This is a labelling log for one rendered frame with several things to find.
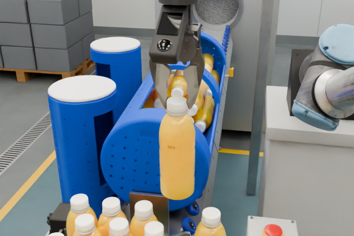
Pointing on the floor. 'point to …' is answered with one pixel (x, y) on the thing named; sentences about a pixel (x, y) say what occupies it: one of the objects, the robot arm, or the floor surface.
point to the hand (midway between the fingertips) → (177, 102)
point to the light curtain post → (261, 78)
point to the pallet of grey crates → (46, 23)
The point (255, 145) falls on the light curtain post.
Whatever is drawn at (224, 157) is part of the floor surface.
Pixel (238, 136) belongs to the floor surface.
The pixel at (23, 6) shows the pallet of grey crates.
